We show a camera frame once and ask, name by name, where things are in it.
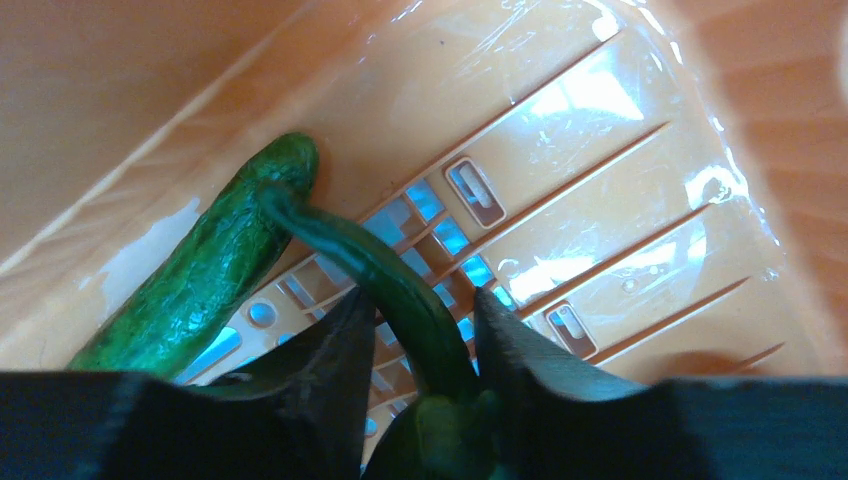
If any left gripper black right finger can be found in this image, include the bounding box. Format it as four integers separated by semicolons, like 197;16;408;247
474;288;646;402

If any long green chili pepper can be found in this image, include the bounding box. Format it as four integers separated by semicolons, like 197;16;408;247
67;132;319;380

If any curved green chili pepper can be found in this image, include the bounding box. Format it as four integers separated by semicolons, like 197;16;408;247
259;182;502;479

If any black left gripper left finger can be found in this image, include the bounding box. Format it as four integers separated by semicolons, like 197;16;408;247
178;288;376;479

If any orange plastic basket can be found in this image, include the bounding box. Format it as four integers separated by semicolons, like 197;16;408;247
0;0;848;480

